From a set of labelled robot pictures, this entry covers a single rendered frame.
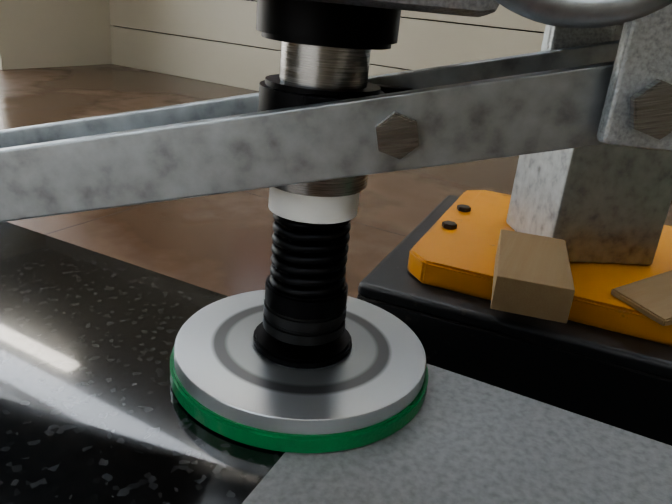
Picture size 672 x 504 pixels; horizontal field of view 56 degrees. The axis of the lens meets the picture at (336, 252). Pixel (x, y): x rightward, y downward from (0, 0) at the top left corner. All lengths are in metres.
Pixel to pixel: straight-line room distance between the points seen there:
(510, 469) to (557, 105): 0.26
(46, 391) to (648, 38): 0.48
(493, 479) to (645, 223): 0.73
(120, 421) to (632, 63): 0.42
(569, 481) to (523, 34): 6.06
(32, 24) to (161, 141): 8.27
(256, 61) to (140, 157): 7.37
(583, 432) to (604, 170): 0.59
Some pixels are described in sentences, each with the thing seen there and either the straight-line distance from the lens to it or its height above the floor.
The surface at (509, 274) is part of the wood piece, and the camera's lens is 0.87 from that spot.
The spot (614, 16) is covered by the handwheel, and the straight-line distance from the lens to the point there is 0.33.
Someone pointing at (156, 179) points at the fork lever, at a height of 1.03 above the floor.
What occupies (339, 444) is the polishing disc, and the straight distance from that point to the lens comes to 0.47.
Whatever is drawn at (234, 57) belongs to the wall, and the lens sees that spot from 8.01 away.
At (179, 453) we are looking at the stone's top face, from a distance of 0.47.
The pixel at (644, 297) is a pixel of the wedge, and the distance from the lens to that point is 1.01.
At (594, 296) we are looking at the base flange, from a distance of 1.00.
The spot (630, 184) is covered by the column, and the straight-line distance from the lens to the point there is 1.11.
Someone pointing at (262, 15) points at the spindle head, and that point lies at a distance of 0.45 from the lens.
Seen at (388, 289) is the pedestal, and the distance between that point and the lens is 0.99.
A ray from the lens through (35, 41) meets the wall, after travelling 8.73.
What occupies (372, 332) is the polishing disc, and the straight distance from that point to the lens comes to 0.57.
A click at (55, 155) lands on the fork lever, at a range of 0.47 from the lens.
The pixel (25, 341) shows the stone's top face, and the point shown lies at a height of 0.85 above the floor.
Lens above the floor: 1.15
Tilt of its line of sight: 22 degrees down
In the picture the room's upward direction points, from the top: 6 degrees clockwise
